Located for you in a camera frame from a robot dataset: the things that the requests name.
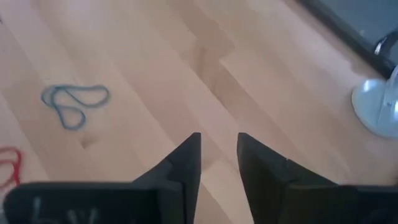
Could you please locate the teal rubber band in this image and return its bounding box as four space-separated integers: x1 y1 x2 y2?
40 83 111 131

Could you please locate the red rubber band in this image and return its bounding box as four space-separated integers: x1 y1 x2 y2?
0 146 23 189

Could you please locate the black table clamp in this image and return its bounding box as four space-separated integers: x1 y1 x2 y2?
373 29 398 58

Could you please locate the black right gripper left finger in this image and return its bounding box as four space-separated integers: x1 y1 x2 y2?
2 133 202 224

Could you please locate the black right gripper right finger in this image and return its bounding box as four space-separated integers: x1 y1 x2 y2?
236 133 398 224

